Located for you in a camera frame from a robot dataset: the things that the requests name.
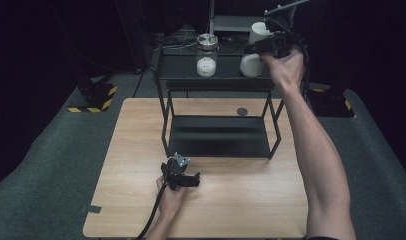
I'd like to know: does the white floor cable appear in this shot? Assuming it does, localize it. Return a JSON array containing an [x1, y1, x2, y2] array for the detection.
[[154, 23, 212, 53]]

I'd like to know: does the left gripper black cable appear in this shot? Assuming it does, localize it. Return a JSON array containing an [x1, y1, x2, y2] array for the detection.
[[135, 182, 169, 240]]

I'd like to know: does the black floor cable tangle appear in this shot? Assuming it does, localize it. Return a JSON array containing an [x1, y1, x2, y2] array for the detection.
[[217, 34, 255, 54]]

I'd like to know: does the glass jar with silver lid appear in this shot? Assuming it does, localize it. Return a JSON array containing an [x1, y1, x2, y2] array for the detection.
[[195, 33, 219, 78]]

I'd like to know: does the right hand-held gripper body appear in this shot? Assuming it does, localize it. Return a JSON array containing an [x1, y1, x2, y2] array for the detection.
[[264, 0, 310, 58]]

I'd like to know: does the person's left hand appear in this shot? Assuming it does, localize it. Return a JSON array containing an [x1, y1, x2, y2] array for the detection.
[[155, 175, 189, 219]]

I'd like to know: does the black two-tier metal rack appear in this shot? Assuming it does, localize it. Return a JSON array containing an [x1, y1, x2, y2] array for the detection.
[[152, 44, 297, 160]]

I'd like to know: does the grey tape strip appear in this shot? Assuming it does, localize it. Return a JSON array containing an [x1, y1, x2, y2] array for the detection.
[[80, 204, 103, 214]]

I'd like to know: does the white cylindrical container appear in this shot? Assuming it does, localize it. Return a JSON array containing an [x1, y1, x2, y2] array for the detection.
[[239, 21, 275, 78]]

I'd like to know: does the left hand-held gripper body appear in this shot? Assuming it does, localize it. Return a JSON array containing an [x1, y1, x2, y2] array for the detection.
[[160, 152, 191, 192]]

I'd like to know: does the black stand base striped edge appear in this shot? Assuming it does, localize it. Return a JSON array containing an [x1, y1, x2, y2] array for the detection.
[[307, 87, 356, 118], [66, 74, 119, 114]]

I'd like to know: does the person's right hand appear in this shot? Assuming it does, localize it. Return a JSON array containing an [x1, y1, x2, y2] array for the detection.
[[260, 48, 307, 93]]

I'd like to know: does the white metal frame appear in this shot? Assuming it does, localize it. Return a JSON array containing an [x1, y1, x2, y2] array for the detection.
[[207, 0, 299, 56]]

